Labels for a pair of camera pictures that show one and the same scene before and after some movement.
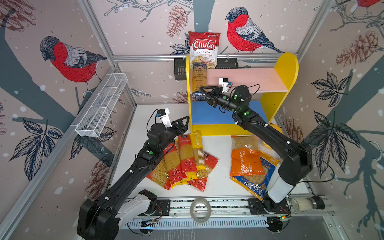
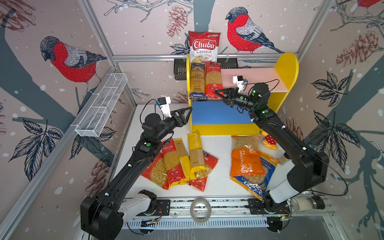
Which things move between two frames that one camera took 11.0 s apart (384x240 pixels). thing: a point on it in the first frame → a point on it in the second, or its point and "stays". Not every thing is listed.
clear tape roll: x=203 y=201 stays
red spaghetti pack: x=176 y=174 stays
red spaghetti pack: x=188 y=161 → x=213 y=79
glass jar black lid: x=303 y=204 stays
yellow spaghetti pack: x=196 y=140 stays
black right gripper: x=210 y=99 → x=233 y=97
